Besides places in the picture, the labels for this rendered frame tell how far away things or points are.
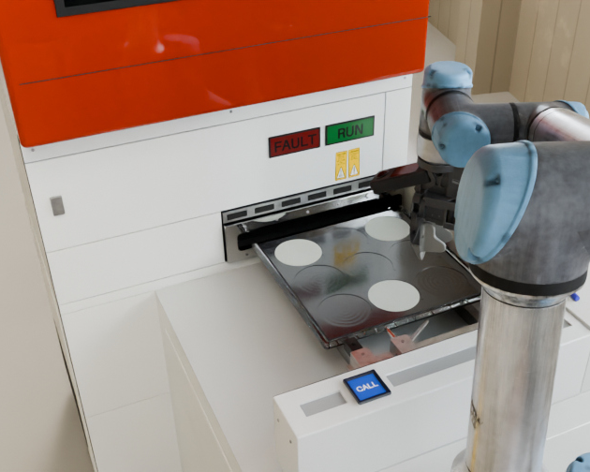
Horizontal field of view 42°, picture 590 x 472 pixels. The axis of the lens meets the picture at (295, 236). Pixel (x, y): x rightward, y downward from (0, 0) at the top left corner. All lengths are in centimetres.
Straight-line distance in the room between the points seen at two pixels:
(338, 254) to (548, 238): 92
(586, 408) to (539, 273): 80
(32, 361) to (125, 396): 106
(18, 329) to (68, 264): 144
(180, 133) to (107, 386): 62
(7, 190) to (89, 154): 248
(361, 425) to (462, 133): 46
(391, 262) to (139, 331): 58
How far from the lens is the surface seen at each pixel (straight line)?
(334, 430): 118
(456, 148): 111
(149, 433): 195
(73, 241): 157
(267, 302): 161
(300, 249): 163
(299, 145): 163
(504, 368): 83
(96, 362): 176
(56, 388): 274
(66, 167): 150
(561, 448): 157
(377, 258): 161
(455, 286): 155
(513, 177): 73
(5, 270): 337
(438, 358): 129
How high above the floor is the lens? 181
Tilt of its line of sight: 33 degrees down
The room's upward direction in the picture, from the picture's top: 1 degrees counter-clockwise
